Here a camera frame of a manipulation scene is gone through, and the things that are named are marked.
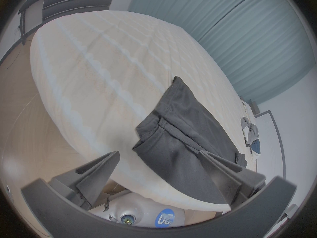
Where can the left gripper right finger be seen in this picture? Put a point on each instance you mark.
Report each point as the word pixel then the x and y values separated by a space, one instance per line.
pixel 235 180

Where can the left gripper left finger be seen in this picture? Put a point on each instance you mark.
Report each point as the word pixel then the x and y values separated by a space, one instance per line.
pixel 95 177

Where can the black T-shirt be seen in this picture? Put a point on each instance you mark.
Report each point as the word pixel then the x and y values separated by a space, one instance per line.
pixel 178 137

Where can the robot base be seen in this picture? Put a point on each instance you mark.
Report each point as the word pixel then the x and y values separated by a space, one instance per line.
pixel 138 207

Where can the pile of clothes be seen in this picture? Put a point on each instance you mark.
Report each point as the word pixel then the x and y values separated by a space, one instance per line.
pixel 251 134

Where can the bed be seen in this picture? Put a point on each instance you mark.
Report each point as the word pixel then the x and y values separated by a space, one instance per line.
pixel 99 83

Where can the white printed pillow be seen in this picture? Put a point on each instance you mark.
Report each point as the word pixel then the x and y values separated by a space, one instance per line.
pixel 247 110

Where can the grey bedside table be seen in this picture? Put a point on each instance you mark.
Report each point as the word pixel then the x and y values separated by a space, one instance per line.
pixel 255 106

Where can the blue-green curtain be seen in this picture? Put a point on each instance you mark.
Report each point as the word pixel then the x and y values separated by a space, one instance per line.
pixel 185 6
pixel 260 46

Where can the black chest of drawers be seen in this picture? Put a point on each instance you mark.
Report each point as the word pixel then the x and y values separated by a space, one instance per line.
pixel 74 4

